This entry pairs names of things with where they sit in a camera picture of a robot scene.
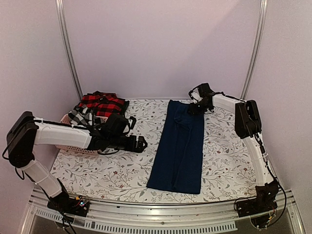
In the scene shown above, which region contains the red black plaid shirt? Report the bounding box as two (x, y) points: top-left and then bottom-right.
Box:
(74, 91), (130, 117)

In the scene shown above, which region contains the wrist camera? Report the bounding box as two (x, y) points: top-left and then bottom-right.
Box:
(127, 116), (137, 133)
(188, 87), (202, 103)

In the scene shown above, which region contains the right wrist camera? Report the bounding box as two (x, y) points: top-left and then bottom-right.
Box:
(188, 87), (202, 103)

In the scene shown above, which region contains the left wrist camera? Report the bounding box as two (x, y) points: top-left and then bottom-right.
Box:
(127, 116), (137, 133)

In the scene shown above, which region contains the aluminium frame post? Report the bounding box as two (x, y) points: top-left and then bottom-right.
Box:
(240, 0), (268, 99)
(55, 0), (83, 100)

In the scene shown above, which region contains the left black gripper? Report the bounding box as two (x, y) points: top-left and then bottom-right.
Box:
(108, 135), (148, 153)

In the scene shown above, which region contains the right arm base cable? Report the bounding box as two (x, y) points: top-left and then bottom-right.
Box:
(234, 187), (295, 230)

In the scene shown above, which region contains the floral patterned table mat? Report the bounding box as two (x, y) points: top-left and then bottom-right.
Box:
(51, 99), (256, 204)

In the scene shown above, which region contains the pink plastic laundry basket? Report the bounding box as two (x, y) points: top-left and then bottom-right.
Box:
(56, 114), (98, 155)

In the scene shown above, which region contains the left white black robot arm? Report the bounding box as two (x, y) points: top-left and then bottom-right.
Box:
(2, 111), (148, 217)

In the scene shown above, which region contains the right aluminium frame post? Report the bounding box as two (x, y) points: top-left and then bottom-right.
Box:
(240, 0), (268, 99)

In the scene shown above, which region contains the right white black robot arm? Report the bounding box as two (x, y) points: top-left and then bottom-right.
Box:
(188, 83), (279, 217)

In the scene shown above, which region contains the black white checkered cloth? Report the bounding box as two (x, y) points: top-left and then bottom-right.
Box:
(68, 106), (96, 126)

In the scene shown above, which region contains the front aluminium rail base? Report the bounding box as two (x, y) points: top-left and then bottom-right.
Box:
(20, 188), (307, 234)

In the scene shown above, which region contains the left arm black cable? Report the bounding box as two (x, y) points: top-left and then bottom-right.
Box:
(1, 143), (25, 180)

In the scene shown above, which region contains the navy blue t-shirt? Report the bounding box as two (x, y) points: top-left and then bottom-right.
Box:
(146, 100), (204, 195)

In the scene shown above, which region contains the left aluminium frame post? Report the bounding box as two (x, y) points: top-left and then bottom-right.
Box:
(55, 0), (83, 100)

